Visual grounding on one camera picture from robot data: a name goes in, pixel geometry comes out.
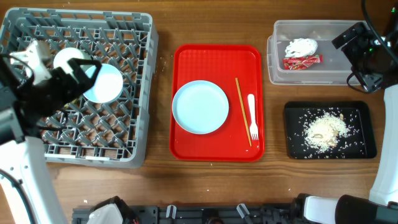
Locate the small blue bowl with crumbs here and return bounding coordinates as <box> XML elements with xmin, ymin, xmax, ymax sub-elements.
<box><xmin>83</xmin><ymin>63</ymin><xmax>124</xmax><ymax>103</ymax></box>

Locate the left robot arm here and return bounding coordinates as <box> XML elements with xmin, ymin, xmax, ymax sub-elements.
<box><xmin>1</xmin><ymin>54</ymin><xmax>102</xmax><ymax>223</ymax></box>

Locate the wooden chopstick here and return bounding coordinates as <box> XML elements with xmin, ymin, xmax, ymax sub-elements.
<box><xmin>235</xmin><ymin>77</ymin><xmax>252</xmax><ymax>147</ymax></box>

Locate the spilled rice food waste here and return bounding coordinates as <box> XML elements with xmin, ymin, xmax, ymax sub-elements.
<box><xmin>286</xmin><ymin>108</ymin><xmax>366</xmax><ymax>159</ymax></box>

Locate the large light blue plate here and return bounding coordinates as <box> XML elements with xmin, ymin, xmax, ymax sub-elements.
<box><xmin>172</xmin><ymin>80</ymin><xmax>229</xmax><ymax>135</ymax></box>

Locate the red snack wrapper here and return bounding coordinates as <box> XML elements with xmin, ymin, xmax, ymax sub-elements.
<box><xmin>282</xmin><ymin>54</ymin><xmax>323</xmax><ymax>70</ymax></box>

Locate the grey dishwasher rack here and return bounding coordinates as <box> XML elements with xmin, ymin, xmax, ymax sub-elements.
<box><xmin>1</xmin><ymin>7</ymin><xmax>159</xmax><ymax>169</ymax></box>

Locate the white napkin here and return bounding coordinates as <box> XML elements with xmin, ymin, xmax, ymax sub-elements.
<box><xmin>285</xmin><ymin>38</ymin><xmax>318</xmax><ymax>58</ymax></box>

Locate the black plastic tray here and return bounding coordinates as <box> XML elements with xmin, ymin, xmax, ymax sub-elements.
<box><xmin>284</xmin><ymin>101</ymin><xmax>377</xmax><ymax>159</ymax></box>

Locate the clear plastic bin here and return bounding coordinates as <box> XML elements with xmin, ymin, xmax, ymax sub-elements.
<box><xmin>267</xmin><ymin>20</ymin><xmax>357</xmax><ymax>86</ymax></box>

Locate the white plastic fork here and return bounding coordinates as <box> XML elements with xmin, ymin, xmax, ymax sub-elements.
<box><xmin>248</xmin><ymin>94</ymin><xmax>259</xmax><ymax>141</ymax></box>

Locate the red plastic tray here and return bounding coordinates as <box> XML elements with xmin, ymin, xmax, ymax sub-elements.
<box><xmin>169</xmin><ymin>44</ymin><xmax>266</xmax><ymax>162</ymax></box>

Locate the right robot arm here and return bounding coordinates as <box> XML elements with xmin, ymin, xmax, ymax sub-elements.
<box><xmin>289</xmin><ymin>1</ymin><xmax>397</xmax><ymax>223</ymax></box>

